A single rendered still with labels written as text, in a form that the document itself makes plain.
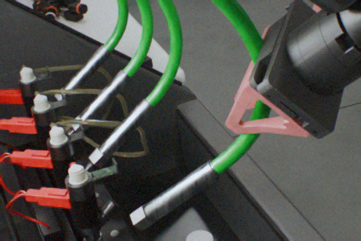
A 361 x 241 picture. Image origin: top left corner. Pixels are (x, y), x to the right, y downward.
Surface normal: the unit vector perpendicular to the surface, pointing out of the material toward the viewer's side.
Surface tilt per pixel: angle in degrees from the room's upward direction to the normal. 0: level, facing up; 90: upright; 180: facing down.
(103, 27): 0
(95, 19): 0
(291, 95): 47
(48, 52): 90
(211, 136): 0
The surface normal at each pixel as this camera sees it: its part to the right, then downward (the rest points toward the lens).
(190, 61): -0.11, -0.83
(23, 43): 0.39, 0.48
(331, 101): 0.54, -0.40
